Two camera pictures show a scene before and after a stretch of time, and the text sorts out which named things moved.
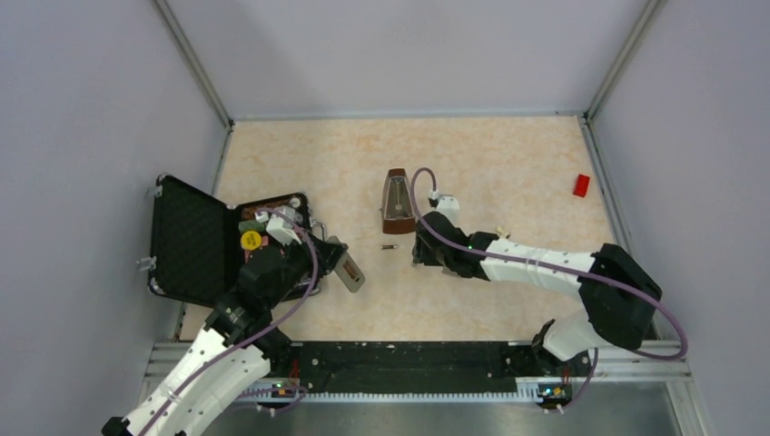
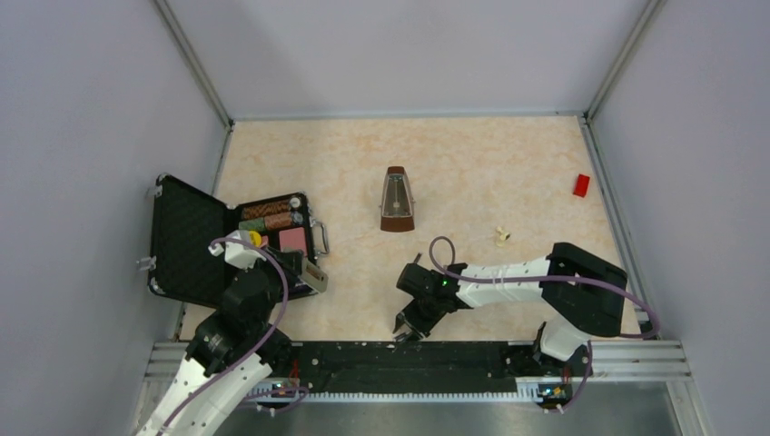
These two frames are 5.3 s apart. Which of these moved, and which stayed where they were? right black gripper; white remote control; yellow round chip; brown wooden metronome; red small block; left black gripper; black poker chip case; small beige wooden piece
Moved: left black gripper; right black gripper; white remote control
Stayed: black poker chip case; red small block; small beige wooden piece; yellow round chip; brown wooden metronome
